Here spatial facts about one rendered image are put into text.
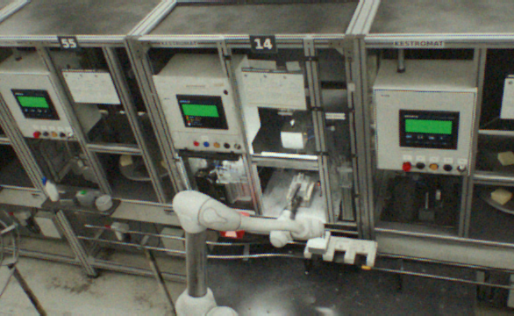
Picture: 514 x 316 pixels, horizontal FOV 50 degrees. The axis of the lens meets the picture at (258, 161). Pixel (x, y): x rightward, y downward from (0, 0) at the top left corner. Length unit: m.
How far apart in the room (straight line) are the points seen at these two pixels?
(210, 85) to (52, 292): 2.47
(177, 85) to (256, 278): 1.18
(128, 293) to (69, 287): 0.51
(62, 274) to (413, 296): 2.80
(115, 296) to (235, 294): 1.42
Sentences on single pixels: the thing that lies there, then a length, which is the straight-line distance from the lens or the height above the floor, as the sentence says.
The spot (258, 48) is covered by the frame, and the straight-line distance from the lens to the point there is 2.51.
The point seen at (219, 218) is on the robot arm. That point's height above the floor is 1.48.
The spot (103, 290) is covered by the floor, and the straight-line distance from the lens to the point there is 4.42.
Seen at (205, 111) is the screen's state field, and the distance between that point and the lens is 2.79.
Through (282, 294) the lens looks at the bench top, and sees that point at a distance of 3.09.
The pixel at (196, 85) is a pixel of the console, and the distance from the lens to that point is 2.75.
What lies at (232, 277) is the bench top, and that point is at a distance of 3.22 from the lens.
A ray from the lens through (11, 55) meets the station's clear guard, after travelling 3.37.
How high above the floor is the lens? 3.09
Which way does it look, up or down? 38 degrees down
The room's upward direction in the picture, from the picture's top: 12 degrees counter-clockwise
